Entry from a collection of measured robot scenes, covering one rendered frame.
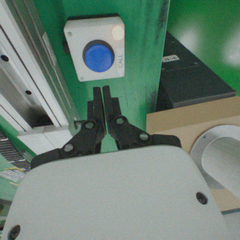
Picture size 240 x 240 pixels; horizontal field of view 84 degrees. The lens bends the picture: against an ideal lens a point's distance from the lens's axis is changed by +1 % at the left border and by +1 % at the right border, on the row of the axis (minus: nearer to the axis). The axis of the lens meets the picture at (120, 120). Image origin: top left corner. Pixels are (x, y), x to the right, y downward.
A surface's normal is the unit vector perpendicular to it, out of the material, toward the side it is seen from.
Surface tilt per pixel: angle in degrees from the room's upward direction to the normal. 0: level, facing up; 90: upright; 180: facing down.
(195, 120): 90
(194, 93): 90
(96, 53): 3
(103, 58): 3
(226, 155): 120
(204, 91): 90
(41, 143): 0
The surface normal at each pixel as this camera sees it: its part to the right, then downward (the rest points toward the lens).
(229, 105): -0.13, -0.62
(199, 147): 0.02, 0.14
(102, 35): 0.14, 0.76
